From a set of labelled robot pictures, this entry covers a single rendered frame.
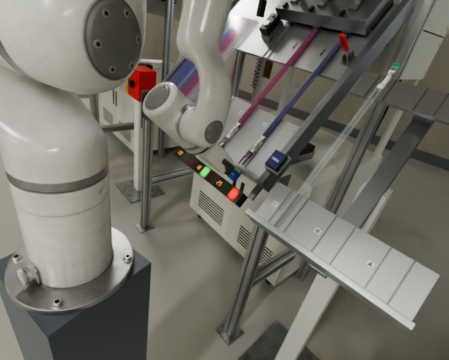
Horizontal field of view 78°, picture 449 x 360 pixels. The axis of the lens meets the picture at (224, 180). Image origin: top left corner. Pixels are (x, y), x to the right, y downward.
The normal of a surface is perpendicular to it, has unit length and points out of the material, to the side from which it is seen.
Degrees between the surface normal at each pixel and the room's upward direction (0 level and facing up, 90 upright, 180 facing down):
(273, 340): 0
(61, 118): 23
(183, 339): 0
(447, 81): 90
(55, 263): 90
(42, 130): 30
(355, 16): 48
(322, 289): 90
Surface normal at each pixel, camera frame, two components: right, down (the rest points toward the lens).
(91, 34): 0.66, 0.35
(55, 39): 0.05, 0.47
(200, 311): 0.17, -0.85
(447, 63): -0.58, 0.33
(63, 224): 0.37, 0.53
